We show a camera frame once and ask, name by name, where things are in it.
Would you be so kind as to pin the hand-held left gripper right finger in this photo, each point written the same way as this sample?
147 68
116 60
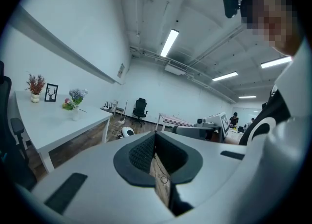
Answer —
214 169

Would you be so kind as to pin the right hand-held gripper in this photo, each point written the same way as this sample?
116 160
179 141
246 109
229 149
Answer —
214 124

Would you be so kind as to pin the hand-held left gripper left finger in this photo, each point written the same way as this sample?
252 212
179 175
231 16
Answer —
102 193

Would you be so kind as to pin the white vase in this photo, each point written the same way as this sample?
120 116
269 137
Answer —
75 115

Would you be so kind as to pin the pink flower bouquet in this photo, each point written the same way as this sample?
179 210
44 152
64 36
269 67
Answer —
68 104

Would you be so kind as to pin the blue flower bouquet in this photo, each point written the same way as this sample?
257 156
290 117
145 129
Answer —
77 95

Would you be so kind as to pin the checked cloth table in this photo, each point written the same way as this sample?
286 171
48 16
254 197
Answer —
175 120

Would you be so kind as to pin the black office chair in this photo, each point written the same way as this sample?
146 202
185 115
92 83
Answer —
140 109
9 145

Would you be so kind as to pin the white round floor device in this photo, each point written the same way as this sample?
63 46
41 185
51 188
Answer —
127 131

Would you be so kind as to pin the white ceiling air conditioner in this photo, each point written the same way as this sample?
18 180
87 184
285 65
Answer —
176 68

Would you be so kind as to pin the mop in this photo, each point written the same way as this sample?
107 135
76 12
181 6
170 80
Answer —
123 113

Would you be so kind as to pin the ceiling light strip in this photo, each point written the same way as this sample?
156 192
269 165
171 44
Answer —
224 76
169 43
276 62
247 96

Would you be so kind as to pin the wooden stool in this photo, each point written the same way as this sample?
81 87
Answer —
119 108

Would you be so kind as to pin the person's black printed shirt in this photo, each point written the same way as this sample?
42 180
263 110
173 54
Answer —
273 113

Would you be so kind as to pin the black router with antennas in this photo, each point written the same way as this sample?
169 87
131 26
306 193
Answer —
111 106

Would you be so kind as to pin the white router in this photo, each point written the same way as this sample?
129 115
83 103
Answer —
103 106

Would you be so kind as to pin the black framed deer picture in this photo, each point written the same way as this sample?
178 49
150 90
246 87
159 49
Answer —
51 92

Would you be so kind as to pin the orange plant in white pot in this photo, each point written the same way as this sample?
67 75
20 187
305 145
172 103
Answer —
35 86

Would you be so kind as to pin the person's head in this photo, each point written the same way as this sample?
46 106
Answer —
270 20

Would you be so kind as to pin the paper wall notice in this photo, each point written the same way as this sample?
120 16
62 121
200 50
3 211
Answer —
121 70

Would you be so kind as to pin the black head-worn camera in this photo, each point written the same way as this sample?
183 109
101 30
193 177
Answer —
231 4

